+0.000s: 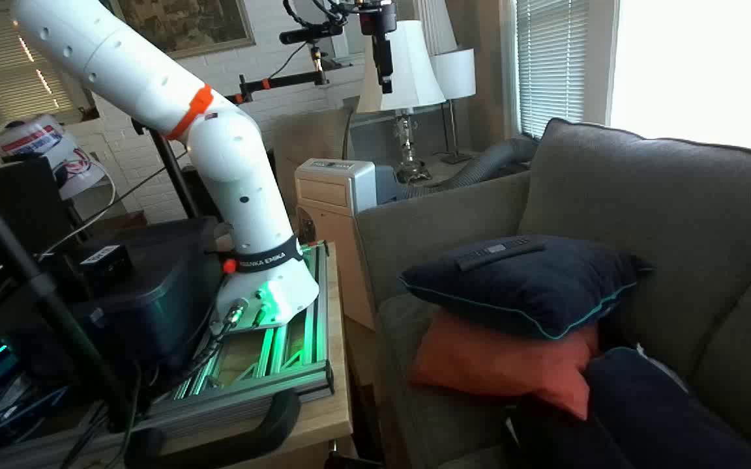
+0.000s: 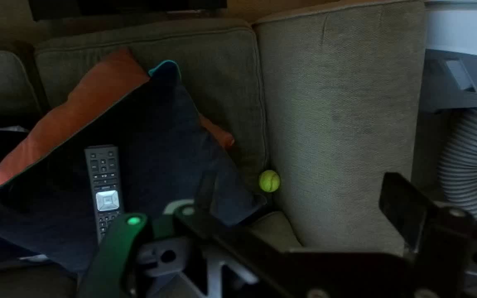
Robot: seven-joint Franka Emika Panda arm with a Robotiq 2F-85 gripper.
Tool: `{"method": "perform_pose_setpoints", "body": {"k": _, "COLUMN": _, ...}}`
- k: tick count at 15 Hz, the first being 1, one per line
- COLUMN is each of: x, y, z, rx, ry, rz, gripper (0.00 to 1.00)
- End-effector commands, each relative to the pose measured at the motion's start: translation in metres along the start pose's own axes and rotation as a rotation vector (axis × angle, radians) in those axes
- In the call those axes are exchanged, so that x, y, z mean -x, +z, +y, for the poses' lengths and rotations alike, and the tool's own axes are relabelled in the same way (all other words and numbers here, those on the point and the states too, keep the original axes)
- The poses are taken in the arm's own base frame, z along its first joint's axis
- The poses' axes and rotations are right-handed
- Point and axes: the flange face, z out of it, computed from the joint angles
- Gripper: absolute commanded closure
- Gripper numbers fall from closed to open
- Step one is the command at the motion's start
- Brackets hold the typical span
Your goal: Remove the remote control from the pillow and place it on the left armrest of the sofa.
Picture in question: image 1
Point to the black remote control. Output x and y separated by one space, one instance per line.
494 254

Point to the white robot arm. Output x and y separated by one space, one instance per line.
223 144

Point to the orange throw pillow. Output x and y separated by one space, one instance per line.
486 363

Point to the navy blue throw pillow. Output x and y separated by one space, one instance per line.
539 294

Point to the black control box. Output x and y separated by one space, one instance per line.
147 294

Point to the dark blue front pillow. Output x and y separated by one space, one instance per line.
640 417

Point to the grey fabric sofa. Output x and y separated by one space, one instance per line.
679 206

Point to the white table lamp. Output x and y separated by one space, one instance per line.
455 74
412 87

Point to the white window blinds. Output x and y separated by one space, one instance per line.
552 71

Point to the red white printed bucket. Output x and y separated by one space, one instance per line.
48 138

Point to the black tripod pole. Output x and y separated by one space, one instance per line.
61 318

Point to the black camera on mount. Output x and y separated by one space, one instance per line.
322 18

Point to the framed wall picture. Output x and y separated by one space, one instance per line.
189 27

